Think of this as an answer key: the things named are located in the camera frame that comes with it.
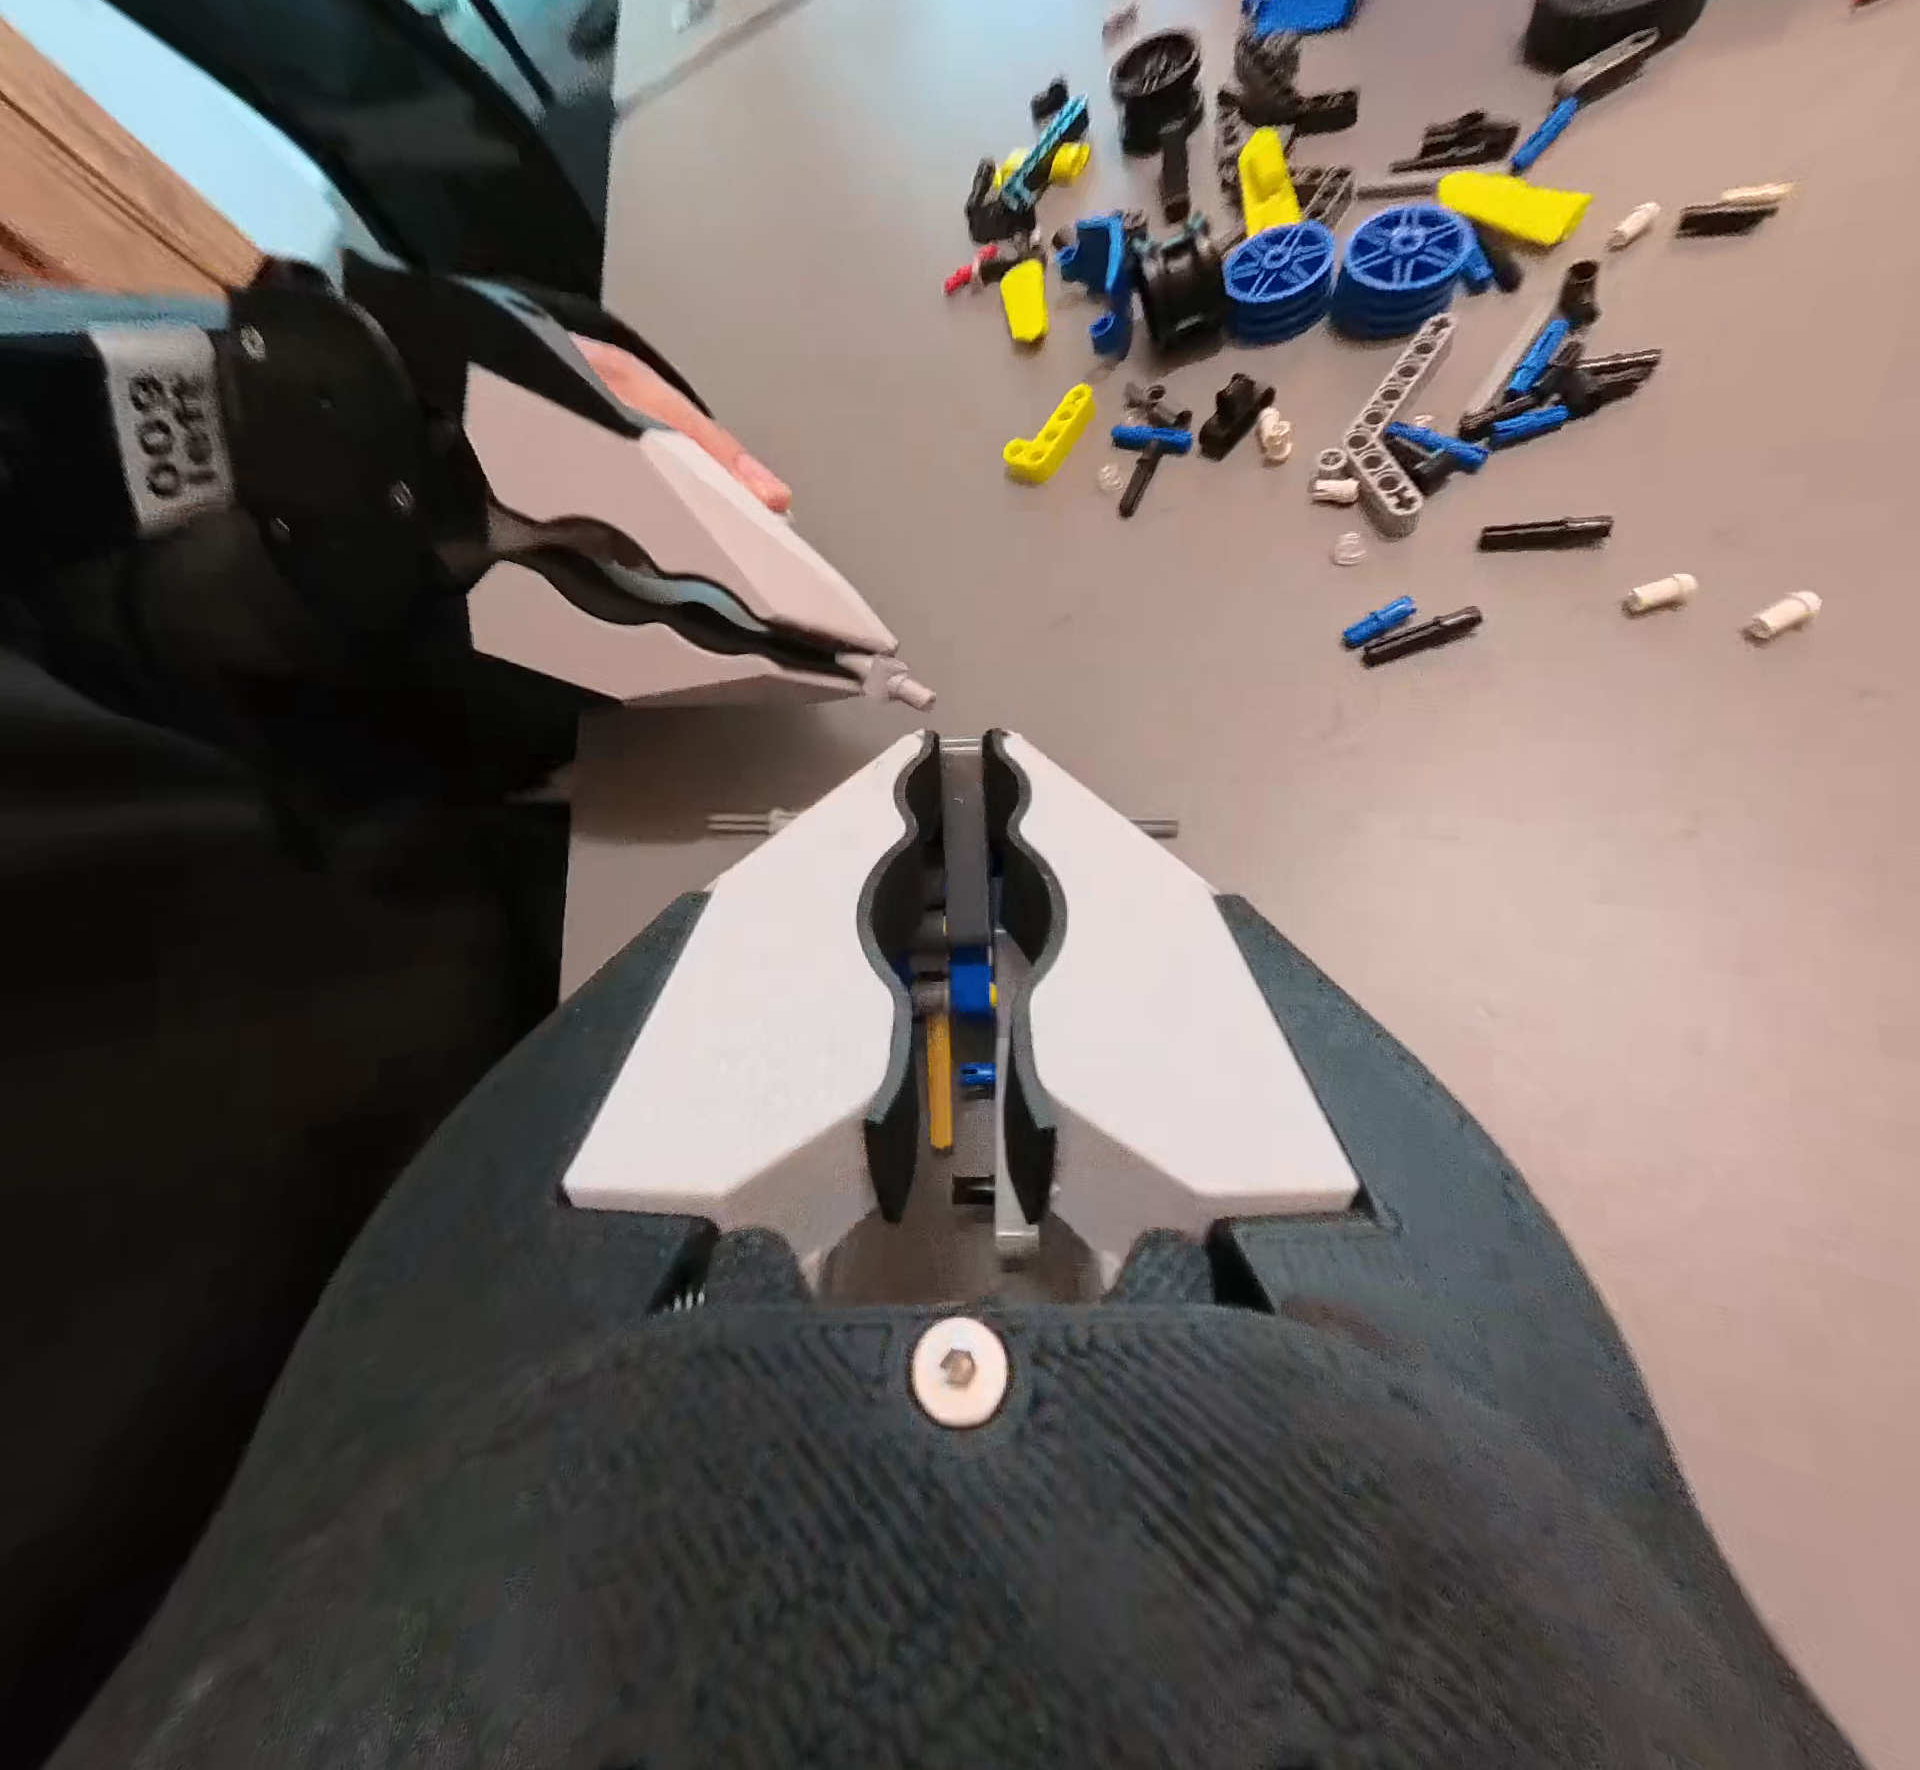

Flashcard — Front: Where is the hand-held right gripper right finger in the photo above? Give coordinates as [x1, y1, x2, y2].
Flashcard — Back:
[982, 730, 1360, 1262]

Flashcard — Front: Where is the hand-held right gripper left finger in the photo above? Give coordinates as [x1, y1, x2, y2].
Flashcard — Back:
[561, 730, 941, 1253]

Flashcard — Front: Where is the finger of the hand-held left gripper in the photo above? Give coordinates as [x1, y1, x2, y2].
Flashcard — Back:
[465, 544, 879, 713]
[465, 363, 904, 663]

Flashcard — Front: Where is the blue grey lego sub-assembly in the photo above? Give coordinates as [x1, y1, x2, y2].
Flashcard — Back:
[705, 735, 1181, 1253]

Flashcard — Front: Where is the pile of loose lego pieces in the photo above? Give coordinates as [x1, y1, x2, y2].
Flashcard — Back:
[946, 0, 1825, 670]

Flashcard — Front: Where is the person's left hand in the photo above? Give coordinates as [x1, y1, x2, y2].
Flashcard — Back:
[578, 335, 795, 516]

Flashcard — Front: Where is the wooden board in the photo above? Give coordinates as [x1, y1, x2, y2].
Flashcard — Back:
[0, 23, 263, 295]

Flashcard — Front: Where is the person's dark clothed torso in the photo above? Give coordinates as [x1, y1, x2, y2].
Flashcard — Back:
[0, 660, 580, 1770]

